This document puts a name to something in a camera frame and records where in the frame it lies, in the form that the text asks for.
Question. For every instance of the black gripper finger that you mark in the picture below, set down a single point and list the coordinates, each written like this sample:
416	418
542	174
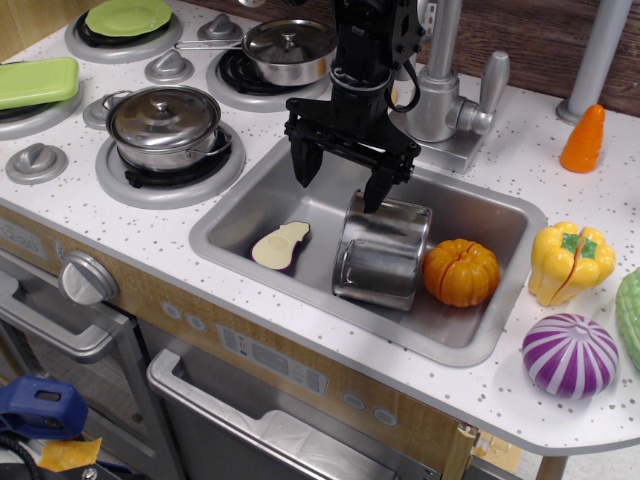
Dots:
306	156
387	173

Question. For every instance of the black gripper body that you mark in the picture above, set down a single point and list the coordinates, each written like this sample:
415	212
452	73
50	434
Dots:
354	124

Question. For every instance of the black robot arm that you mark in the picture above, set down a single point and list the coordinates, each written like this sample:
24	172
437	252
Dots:
375	40

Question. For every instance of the grey sink basin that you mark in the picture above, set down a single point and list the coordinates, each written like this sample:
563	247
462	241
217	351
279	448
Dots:
316	244

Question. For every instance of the lidded steel pot front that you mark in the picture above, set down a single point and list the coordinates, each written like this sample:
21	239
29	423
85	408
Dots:
167	128

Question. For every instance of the silver toy faucet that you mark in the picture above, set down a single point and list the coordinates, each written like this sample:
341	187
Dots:
449	127

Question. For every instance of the lidded steel saucepan back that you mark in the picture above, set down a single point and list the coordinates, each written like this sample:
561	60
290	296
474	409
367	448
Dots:
285	52

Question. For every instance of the toy eggplant half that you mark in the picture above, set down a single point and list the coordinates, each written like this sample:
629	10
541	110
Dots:
275	251

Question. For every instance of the back right stove burner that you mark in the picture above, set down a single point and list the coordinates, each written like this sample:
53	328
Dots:
232	79

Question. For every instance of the stove burner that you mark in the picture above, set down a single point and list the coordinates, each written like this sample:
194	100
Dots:
174	189
21	122
232	79
92	47

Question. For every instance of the orange toy pumpkin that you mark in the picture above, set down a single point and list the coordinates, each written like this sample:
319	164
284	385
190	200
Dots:
461	273

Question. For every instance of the front right stove burner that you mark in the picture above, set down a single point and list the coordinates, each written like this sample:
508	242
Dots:
174	189

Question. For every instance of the grey stove knob back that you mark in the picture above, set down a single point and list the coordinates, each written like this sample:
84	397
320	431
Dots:
221	28

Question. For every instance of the grey stove knob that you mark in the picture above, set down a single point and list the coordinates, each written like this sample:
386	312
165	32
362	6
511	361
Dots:
221	28
36	164
169	68

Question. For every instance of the grey stove knob middle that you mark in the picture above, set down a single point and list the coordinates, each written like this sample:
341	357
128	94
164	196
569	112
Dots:
169	68

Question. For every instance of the orange toy carrot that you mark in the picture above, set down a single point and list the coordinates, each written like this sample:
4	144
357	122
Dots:
582	150

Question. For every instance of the yellow toy bell pepper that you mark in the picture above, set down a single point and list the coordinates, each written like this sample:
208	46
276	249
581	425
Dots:
566	260

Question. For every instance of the grey stove knob hidden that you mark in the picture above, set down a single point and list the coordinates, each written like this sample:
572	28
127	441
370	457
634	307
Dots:
95	114

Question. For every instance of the round green plate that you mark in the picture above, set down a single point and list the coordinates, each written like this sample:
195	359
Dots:
128	18

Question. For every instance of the grey vertical pole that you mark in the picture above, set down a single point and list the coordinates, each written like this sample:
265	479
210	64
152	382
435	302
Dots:
605	35

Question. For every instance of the back left stove burner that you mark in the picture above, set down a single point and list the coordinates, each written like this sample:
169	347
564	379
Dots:
92	47

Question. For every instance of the grey oven dial knob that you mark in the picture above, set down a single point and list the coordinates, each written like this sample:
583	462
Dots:
85	281

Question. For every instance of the purple striped toy onion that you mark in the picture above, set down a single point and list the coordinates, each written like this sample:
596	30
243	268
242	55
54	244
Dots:
570	356

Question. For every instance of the grey stove knob left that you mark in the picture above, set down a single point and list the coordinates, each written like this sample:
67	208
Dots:
36	164

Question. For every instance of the green toy vegetable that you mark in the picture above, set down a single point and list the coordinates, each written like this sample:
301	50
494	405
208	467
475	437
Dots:
627	315

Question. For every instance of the green rectangular lid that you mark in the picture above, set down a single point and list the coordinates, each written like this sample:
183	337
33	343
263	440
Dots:
39	82

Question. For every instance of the front left stove burner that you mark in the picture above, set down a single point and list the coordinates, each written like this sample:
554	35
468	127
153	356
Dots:
21	122

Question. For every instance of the orange tape piece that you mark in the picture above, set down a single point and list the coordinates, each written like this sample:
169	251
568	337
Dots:
62	455

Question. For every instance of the grey dishwasher door handle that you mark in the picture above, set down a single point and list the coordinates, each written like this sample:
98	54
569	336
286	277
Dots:
234	426

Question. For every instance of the grey oven door handle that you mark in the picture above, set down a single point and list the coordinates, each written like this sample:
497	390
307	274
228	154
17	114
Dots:
86	335

